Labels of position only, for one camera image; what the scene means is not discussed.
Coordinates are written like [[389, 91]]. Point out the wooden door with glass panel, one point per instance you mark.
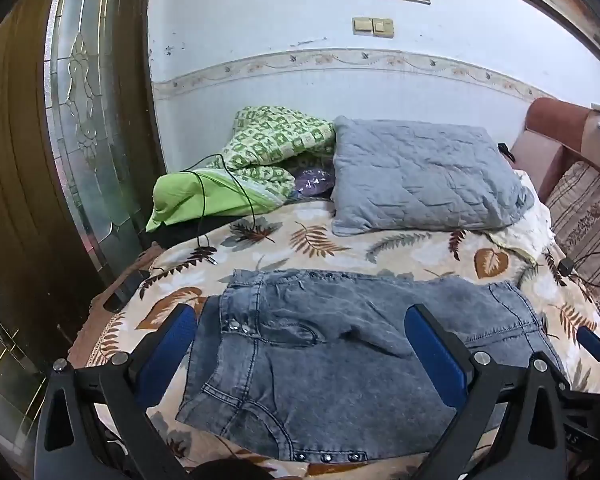
[[10, 160]]

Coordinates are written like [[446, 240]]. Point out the black power adapter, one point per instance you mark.
[[566, 267]]

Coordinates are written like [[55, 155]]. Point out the grey-blue denim pants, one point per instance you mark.
[[330, 385]]

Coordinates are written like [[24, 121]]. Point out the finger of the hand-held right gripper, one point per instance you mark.
[[594, 341]]

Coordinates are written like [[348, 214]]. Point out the purple cloth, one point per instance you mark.
[[312, 180]]

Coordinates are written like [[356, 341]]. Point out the small black object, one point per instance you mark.
[[505, 151]]

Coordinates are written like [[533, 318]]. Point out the beige wall light switch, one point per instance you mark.
[[363, 26], [384, 28]]

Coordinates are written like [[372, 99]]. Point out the leaf-print bed blanket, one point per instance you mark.
[[330, 250]]

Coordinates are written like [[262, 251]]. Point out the green patterned blanket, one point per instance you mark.
[[275, 135]]

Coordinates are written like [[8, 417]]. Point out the cream cloth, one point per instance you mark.
[[530, 220]]

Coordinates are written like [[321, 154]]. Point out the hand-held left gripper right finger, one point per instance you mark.
[[437, 355]]

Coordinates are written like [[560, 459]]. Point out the lime green cloth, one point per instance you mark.
[[180, 195]]

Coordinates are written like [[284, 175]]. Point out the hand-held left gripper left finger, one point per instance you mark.
[[172, 345]]

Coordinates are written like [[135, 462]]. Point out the striped floral cushion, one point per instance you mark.
[[587, 220]]

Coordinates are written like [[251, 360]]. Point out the pink-brown sofa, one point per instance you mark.
[[540, 155]]

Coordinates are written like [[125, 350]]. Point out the grey quilted pillow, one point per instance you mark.
[[420, 175]]

